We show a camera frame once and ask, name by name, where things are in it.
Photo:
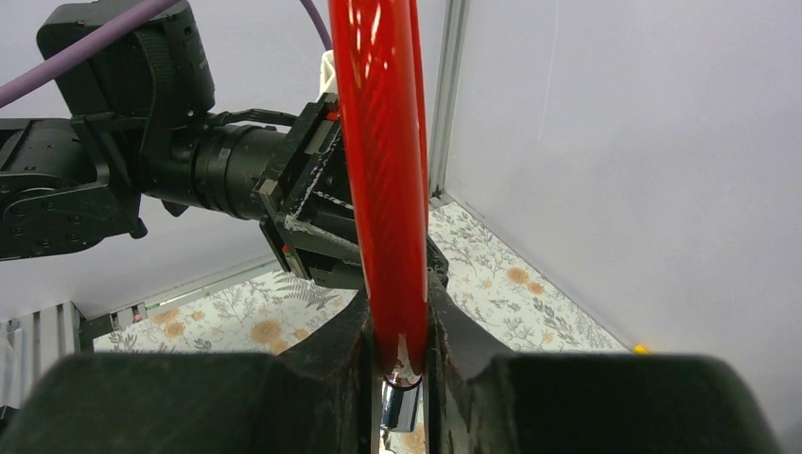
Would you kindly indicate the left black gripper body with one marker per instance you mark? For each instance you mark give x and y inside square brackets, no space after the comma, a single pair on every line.
[304,188]

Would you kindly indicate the red cable lock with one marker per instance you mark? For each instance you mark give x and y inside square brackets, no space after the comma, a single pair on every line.
[379,74]

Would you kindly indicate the yellow cylinder block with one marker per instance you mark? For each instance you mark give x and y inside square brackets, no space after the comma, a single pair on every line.
[641,350]

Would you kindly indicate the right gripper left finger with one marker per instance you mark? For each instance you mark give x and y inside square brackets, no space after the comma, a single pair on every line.
[316,397]

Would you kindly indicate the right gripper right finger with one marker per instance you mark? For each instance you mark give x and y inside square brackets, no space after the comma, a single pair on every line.
[483,397]

